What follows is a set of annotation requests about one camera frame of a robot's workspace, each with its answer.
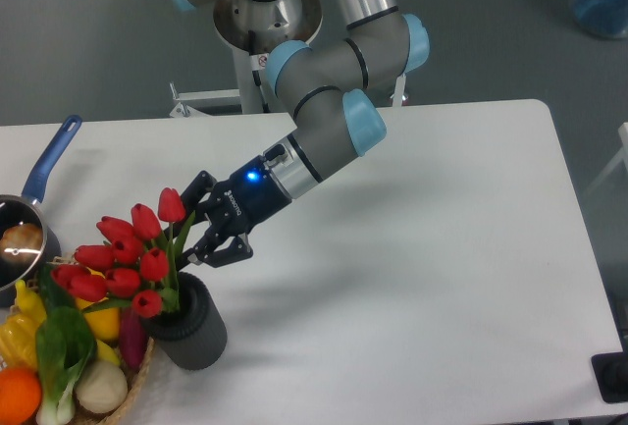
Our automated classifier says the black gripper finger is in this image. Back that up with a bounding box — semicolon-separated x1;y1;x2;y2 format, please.
181;170;217;214
179;228;253;271

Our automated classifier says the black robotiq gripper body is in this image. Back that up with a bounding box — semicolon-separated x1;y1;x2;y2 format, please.
203;158;290;241

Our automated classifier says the red tulip bouquet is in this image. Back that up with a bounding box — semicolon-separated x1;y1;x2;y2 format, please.
51;187;194;319

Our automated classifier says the dark grey ribbed vase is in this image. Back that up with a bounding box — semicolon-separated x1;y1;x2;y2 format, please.
140;272;228;371

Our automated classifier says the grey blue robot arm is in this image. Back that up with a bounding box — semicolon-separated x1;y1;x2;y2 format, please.
174;0;430;267

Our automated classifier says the purple eggplant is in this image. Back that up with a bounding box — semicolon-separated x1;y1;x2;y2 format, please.
119;308;148;371

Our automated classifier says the yellow squash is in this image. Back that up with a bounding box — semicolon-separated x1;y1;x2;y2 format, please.
75;269;121;345

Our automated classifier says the woven wicker basket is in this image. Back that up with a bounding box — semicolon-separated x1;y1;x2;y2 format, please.
26;256;154;424

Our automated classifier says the yellow lemon piece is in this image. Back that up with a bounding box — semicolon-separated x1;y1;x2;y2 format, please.
96;340;122;367

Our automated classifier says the dark green cucumber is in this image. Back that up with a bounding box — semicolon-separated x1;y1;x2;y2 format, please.
36;265;76;314

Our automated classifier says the green bok choy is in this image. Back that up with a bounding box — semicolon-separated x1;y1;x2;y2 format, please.
35;306;96;424

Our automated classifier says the beige round potato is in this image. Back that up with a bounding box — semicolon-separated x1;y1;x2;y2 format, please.
76;360;129;414

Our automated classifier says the bread roll in pan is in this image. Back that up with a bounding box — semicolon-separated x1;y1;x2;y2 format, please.
1;223;43;265

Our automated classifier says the yellow bell pepper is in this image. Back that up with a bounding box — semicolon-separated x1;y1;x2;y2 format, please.
1;313;38;371

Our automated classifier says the orange fruit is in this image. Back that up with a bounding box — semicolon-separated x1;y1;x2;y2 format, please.
1;367;42;424

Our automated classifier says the black device at edge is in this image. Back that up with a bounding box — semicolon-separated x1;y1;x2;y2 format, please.
591;351;627;403

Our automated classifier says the black pedestal cable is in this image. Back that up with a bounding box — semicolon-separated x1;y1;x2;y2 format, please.
247;29;271;114

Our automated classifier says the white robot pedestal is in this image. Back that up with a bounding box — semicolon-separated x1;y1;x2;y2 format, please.
171;0;410;117

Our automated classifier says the blue handled saucepan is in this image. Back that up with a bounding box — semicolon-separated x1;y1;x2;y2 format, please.
1;115;82;308

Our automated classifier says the white frame at right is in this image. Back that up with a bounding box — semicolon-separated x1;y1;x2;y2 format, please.
584;122;627;198

